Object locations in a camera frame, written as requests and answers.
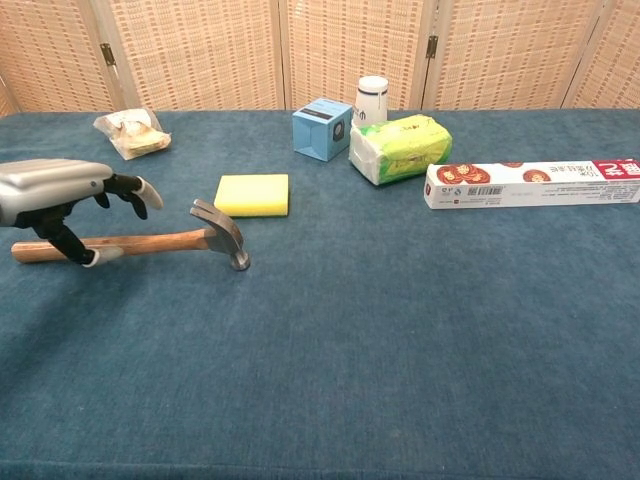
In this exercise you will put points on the yellow sponge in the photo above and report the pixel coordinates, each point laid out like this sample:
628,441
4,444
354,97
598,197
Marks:
252,194

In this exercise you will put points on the white paper cup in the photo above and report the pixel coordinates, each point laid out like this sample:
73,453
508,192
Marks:
371,102

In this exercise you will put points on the woven folding screen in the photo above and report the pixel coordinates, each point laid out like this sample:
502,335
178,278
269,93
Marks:
320,50

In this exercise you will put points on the long white red wrap box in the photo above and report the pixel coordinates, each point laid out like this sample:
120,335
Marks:
530,184

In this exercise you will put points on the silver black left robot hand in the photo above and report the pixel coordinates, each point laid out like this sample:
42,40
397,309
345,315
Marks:
50,182

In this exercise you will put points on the blue cardboard box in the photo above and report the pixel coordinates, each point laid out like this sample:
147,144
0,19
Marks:
320,129

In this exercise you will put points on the blue table cloth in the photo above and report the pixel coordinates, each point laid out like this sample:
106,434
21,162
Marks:
350,325

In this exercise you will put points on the clear bag of snacks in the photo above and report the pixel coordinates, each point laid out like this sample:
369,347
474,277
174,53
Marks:
132,132

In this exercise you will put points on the green tissue pack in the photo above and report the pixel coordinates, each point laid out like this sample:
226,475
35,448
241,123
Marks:
400,147

